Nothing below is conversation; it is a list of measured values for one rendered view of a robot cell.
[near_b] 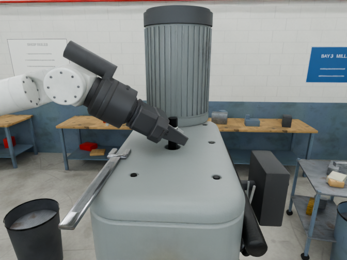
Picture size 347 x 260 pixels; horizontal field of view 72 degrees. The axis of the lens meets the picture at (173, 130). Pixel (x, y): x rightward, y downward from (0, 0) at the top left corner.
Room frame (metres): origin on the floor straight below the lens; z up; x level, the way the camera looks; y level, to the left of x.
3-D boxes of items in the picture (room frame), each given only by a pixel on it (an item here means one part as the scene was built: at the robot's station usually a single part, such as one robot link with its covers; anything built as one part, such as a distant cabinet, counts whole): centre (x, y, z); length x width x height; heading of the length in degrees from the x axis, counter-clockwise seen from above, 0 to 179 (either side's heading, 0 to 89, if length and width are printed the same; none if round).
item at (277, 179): (0.78, -0.35, 1.62); 0.20 x 0.09 x 0.21; 176
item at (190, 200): (0.52, 0.00, 1.81); 0.47 x 0.26 x 0.16; 176
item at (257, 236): (0.53, -0.15, 1.79); 0.45 x 0.04 x 0.04; 176
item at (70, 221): (0.36, 0.12, 1.89); 0.24 x 0.04 x 0.01; 176
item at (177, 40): (0.76, -0.01, 2.05); 0.20 x 0.20 x 0.32
